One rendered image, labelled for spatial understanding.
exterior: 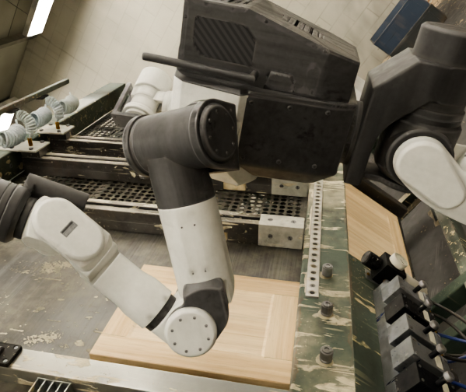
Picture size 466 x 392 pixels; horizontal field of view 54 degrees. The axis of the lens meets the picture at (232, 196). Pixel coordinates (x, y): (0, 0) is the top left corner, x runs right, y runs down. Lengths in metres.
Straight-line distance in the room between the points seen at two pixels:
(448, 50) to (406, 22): 4.40
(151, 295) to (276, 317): 0.41
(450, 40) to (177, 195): 0.48
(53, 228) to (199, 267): 0.21
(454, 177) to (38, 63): 7.17
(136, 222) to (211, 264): 0.73
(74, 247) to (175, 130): 0.22
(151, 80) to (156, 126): 0.27
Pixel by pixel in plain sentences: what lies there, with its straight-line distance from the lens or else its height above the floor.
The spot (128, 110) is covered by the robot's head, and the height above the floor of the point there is 1.42.
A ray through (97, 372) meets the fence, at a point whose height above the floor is 1.20.
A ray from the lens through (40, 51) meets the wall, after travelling 7.60.
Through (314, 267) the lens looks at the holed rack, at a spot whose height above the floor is 0.88.
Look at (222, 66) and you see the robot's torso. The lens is 0.76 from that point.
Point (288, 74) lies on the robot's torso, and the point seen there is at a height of 1.22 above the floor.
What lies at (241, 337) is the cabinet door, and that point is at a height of 0.98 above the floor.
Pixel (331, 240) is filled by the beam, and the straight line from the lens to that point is 1.28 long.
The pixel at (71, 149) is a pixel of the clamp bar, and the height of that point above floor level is 1.73.
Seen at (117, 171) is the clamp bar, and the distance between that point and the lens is 1.73.
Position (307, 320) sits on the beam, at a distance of 1.01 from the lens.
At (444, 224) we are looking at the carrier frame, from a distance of 2.29.
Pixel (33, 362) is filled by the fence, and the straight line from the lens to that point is 1.01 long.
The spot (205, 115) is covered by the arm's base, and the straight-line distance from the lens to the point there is 0.61.
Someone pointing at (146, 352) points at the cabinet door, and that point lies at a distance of 1.00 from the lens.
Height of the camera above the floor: 1.26
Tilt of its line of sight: 6 degrees down
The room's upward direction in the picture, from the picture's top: 56 degrees counter-clockwise
